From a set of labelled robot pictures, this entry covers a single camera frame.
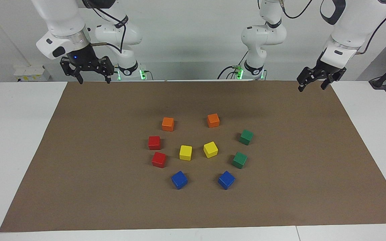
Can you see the green wooden cube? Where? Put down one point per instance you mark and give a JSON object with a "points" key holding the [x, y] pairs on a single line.
{"points": [[239, 160], [246, 137]]}

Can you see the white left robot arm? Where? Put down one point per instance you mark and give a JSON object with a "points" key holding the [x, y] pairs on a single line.
{"points": [[357, 23]]}

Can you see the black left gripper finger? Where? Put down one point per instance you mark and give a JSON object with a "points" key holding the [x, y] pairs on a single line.
{"points": [[301, 86], [326, 83]]}

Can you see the brown table mat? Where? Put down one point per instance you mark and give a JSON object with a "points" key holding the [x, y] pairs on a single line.
{"points": [[112, 184]]}

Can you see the blue wooden cube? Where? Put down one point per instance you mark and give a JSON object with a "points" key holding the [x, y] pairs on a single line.
{"points": [[179, 180], [226, 180]]}

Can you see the red wooden cube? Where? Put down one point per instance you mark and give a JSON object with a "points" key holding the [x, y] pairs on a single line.
{"points": [[158, 160], [154, 143]]}

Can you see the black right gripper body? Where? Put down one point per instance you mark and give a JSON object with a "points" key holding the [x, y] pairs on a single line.
{"points": [[82, 58]]}

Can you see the yellow wooden cube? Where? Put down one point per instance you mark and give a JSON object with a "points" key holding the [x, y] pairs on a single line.
{"points": [[185, 153], [210, 149]]}

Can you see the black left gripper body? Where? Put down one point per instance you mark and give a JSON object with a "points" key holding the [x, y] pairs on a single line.
{"points": [[327, 71]]}

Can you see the white power strip box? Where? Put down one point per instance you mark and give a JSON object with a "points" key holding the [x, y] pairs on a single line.
{"points": [[32, 73]]}

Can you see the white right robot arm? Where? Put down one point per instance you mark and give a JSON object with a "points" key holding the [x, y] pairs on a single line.
{"points": [[62, 16]]}

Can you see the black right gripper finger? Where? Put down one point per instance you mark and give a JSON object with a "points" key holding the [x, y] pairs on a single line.
{"points": [[79, 77], [108, 77]]}

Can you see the orange wooden cube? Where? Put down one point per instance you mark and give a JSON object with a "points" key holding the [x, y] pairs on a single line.
{"points": [[168, 124], [213, 121]]}

